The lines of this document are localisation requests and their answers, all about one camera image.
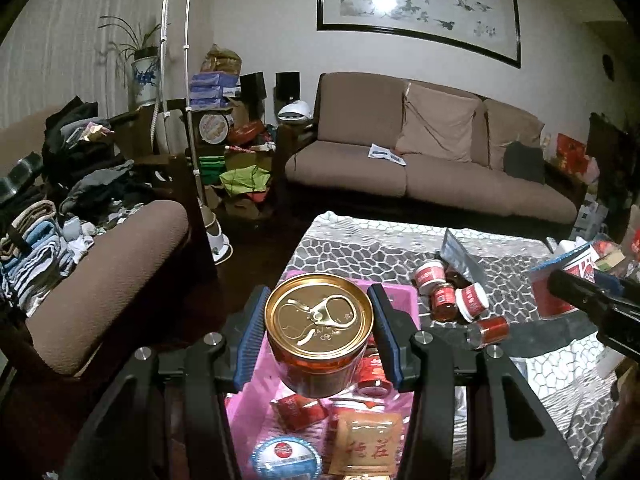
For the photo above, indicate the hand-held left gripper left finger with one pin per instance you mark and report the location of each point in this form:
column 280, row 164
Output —
column 252, row 340

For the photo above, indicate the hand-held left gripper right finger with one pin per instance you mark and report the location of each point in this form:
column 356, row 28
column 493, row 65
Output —
column 387, row 340

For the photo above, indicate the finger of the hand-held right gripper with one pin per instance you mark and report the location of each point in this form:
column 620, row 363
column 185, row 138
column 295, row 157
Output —
column 575, row 285

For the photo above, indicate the red can white label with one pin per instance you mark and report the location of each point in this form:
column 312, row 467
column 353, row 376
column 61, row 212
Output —
column 372, row 372

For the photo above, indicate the gold lid sauce jar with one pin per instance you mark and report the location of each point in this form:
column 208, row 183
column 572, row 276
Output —
column 320, row 315

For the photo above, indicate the pink plastic basket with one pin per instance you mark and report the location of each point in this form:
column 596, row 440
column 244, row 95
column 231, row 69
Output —
column 250, row 420

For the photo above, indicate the orange sauce packet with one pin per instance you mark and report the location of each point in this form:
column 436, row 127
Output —
column 367, row 445

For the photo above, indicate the small red label jar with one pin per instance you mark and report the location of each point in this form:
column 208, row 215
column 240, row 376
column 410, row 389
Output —
column 442, row 302

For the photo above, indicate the red and white cup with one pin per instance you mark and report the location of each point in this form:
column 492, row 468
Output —
column 430, row 275

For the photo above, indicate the small red packet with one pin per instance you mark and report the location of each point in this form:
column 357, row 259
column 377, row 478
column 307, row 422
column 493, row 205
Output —
column 300, row 412

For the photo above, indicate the dark brown jar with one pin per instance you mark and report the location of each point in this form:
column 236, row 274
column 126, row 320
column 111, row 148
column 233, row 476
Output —
column 455, row 280

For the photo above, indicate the white lid red cup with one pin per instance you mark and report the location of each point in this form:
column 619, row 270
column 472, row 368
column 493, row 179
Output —
column 472, row 300

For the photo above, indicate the red metallic can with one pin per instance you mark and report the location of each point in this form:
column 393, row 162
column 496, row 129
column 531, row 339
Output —
column 490, row 332

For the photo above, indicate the flat silver foil pouch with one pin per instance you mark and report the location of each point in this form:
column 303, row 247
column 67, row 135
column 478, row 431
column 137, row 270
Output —
column 462, row 255

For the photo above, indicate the dark wooden cabinet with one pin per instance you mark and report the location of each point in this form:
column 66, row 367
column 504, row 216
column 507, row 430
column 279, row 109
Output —
column 612, row 170

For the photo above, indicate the red gift box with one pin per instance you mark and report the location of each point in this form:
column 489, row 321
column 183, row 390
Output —
column 571, row 154

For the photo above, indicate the dark grey cushion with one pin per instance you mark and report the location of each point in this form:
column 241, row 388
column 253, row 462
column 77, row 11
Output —
column 524, row 162

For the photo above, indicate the brown armchair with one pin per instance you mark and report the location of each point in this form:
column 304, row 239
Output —
column 110, row 280

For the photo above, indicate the brown sofa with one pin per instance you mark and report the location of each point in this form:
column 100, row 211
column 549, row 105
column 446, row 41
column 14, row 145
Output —
column 450, row 185

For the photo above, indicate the green bags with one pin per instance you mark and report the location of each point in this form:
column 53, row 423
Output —
column 245, row 177

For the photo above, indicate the tan sofa back cushion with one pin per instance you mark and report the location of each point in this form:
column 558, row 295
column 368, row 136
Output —
column 515, row 125

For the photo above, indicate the white paper leaflets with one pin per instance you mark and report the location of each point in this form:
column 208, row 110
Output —
column 386, row 154

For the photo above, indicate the tan square cushion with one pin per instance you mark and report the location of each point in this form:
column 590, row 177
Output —
column 437, row 125

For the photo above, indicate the round cookie tin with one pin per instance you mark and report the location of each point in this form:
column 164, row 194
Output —
column 216, row 128

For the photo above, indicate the white dome device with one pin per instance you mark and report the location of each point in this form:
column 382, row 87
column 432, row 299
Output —
column 296, row 111

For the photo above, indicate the pile of clothes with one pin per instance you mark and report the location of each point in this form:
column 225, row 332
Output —
column 85, row 170

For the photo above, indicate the stack of blue boxes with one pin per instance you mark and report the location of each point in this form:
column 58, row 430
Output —
column 210, row 91

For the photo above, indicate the black speaker box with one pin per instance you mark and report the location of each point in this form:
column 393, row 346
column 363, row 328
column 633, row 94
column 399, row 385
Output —
column 252, row 85
column 287, row 87

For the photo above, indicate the brown bag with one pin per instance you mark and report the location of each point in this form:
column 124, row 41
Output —
column 221, row 59

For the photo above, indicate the potted plant blue white vase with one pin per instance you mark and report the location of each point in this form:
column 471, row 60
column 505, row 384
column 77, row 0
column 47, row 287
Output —
column 145, row 77

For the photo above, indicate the white garment steamer stand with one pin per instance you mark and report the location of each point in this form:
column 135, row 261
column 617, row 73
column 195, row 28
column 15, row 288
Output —
column 187, row 35

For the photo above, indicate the black framed painting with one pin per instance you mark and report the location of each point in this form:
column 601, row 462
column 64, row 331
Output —
column 425, row 0

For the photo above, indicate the dark round wall ornament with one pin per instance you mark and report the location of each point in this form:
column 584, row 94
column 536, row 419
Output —
column 608, row 66

